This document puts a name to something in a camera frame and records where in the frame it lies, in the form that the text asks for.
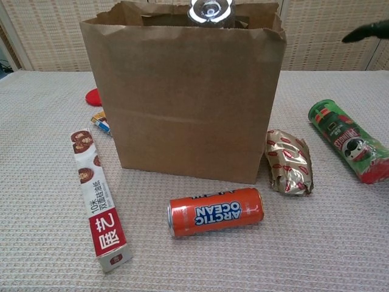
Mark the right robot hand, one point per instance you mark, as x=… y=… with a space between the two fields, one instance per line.
x=367 y=30

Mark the green chips can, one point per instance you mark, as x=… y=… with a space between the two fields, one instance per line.
x=346 y=143

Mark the gold red snack bag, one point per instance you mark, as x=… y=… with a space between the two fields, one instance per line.
x=288 y=164

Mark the transparent plastic bottle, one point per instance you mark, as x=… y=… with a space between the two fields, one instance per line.
x=209 y=13

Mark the brown paper bag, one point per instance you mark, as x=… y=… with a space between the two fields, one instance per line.
x=182 y=106

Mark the orange soda can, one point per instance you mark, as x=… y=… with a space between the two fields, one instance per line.
x=212 y=213

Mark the yellow snack packet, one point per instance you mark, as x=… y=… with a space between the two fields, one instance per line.
x=101 y=121

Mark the long baking paper box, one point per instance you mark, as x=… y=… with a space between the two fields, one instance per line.
x=97 y=197

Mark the beige folding screen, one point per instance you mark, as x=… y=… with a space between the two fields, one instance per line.
x=319 y=45

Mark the red plastic disc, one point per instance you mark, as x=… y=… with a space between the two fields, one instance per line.
x=93 y=98

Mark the white woven tablecloth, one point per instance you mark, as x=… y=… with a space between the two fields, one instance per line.
x=45 y=182

